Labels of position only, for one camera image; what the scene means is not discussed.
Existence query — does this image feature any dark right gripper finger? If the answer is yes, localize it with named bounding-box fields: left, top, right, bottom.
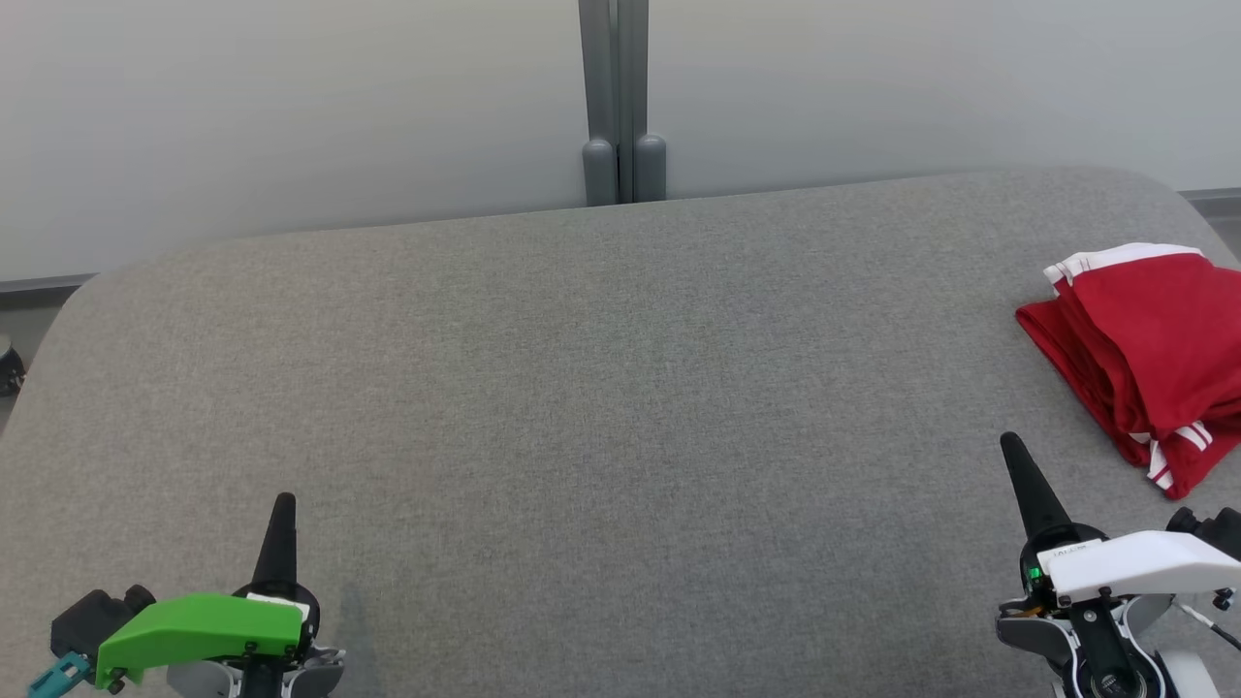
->
left=999, top=431, right=1072, bottom=542

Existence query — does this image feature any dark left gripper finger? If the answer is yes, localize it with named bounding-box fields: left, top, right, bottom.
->
left=252, top=492, right=298, bottom=587

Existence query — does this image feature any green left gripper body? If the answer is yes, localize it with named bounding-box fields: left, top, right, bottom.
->
left=95, top=580, right=321, bottom=691

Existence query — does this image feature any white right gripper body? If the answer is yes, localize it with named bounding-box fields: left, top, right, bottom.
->
left=1021, top=523, right=1241, bottom=607

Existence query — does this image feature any red white basketball jersey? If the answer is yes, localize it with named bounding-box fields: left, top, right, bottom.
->
left=1015, top=242, right=1241, bottom=500

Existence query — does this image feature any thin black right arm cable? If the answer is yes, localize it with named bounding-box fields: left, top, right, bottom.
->
left=1175, top=599, right=1241, bottom=650

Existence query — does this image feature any teal plug left camera cable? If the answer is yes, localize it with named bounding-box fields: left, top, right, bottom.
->
left=27, top=651, right=93, bottom=698

